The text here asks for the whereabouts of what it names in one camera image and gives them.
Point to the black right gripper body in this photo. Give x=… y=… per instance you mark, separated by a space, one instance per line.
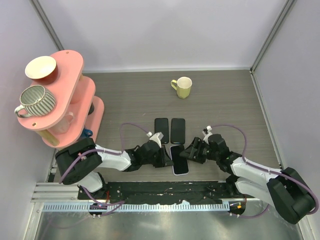
x=204 y=151

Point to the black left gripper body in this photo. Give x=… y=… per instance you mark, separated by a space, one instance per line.
x=158 y=160

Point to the lilac phone case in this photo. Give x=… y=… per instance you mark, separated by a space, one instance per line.
x=171 y=150

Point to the black phone case two holes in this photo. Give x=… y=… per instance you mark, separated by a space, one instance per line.
x=178 y=131

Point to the blue-edged smartphone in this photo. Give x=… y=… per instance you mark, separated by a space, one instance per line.
x=162 y=125

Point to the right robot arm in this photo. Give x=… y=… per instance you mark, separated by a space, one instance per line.
x=285 y=190

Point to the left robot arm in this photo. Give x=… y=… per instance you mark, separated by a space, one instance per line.
x=78 y=162

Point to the yellow faceted mug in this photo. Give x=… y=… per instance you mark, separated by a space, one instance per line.
x=182 y=86

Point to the blue cup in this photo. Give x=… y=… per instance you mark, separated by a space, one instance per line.
x=86 y=133

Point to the pink tiered shelf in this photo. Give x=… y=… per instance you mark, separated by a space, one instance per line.
x=73 y=92

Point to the clear glass cup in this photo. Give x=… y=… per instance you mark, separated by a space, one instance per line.
x=64 y=124

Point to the striped grey mug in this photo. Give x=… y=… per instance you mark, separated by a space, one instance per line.
x=35 y=100

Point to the red bowl white inside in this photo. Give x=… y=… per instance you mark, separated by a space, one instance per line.
x=42 y=70

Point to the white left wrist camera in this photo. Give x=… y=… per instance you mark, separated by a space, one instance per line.
x=156 y=137

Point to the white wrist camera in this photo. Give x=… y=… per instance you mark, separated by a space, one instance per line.
x=207 y=132
x=156 y=137

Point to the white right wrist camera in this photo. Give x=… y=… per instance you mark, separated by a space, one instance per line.
x=207 y=132

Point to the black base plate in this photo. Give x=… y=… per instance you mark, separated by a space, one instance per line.
x=166 y=192

